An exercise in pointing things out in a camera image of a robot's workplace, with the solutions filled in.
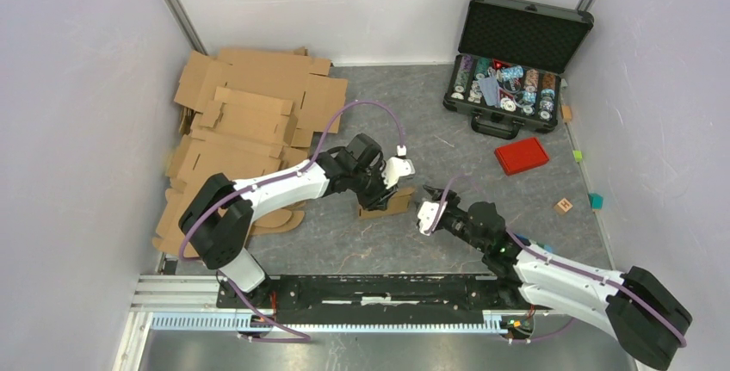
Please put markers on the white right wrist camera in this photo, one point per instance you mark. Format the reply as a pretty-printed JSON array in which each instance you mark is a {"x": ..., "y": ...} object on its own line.
[{"x": 429, "y": 215}]

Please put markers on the green cube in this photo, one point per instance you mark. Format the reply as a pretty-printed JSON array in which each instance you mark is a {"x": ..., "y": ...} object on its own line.
[{"x": 578, "y": 155}]

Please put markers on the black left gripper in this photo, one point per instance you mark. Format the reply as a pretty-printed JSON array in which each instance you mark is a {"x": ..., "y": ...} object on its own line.
[{"x": 381, "y": 194}]

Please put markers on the red flat box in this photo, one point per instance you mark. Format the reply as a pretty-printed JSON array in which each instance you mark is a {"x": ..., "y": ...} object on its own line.
[{"x": 521, "y": 156}]

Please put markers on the brown cardboard box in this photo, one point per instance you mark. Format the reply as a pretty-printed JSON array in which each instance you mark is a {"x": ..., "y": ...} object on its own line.
[{"x": 397, "y": 204}]

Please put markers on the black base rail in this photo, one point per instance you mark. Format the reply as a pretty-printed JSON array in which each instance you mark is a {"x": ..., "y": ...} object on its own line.
[{"x": 428, "y": 299}]

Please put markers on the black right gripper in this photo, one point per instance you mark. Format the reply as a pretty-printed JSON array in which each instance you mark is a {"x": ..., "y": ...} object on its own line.
[{"x": 443, "y": 195}]

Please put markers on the wooden letter cube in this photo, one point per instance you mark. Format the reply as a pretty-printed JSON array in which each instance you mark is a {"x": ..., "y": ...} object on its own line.
[{"x": 563, "y": 206}]

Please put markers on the stack of flat cardboard boxes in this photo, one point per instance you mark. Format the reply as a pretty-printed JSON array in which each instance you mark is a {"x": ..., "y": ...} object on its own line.
[{"x": 246, "y": 113}]

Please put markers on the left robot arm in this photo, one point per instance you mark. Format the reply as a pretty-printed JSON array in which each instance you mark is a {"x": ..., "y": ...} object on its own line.
[{"x": 217, "y": 221}]

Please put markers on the small orange wooden block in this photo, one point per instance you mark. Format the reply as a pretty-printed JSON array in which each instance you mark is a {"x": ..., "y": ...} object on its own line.
[{"x": 566, "y": 113}]

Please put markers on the teal cube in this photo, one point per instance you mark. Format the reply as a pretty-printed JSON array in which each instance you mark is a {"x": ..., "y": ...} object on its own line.
[{"x": 596, "y": 201}]

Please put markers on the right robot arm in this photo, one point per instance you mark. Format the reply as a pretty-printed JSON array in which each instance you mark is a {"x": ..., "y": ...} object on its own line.
[{"x": 633, "y": 307}]

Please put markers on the blue block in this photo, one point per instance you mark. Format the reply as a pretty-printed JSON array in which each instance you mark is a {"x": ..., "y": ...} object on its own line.
[{"x": 545, "y": 247}]

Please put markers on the black poker chip case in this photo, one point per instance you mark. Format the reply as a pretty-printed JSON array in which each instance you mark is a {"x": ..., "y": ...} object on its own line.
[{"x": 507, "y": 73}]

